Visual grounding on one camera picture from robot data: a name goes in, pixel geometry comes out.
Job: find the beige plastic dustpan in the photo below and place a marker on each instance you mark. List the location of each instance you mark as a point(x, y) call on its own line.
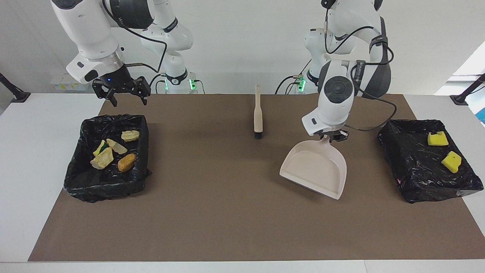
point(314, 170)

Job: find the black camera stand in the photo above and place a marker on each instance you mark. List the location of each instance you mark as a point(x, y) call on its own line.
point(15, 93)
point(466, 93)

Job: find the pale lumpy bread piece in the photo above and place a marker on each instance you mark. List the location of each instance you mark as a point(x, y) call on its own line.
point(102, 159)

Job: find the black bag lined bin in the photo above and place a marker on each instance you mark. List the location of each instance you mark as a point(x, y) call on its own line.
point(87, 182)

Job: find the black bag bin pink mark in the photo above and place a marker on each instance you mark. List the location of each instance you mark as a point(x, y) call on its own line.
point(409, 163)

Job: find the blue board edge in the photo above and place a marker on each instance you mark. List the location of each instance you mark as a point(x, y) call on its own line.
point(482, 115)

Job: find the golden croissant piece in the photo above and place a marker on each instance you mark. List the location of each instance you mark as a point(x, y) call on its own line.
point(130, 135)
point(116, 146)

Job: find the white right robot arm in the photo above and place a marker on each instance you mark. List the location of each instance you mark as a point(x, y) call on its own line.
point(91, 30)

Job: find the white cardboard box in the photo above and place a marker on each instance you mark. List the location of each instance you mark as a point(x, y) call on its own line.
point(60, 85)

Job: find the brown table mat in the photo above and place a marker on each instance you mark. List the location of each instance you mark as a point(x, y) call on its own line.
point(242, 227)

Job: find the yellow sponge piece dark dot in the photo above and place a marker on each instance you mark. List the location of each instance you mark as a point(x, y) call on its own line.
point(451, 162)

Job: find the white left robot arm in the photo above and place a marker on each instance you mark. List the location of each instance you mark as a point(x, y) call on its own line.
point(337, 94)

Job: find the yellow sponge piece green back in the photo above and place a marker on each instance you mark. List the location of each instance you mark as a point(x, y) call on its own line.
point(99, 147)

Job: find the brown oval bread roll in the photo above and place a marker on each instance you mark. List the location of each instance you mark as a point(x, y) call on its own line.
point(126, 162)

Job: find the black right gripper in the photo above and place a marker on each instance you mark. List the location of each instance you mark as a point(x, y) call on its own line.
point(117, 81)

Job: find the notched yellow sponge piece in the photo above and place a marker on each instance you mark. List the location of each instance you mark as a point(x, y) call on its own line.
point(437, 140)

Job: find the beige hand brush black bristles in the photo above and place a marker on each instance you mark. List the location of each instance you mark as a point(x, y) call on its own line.
point(258, 113)

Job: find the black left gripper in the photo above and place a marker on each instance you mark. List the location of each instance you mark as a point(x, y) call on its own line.
point(337, 134)

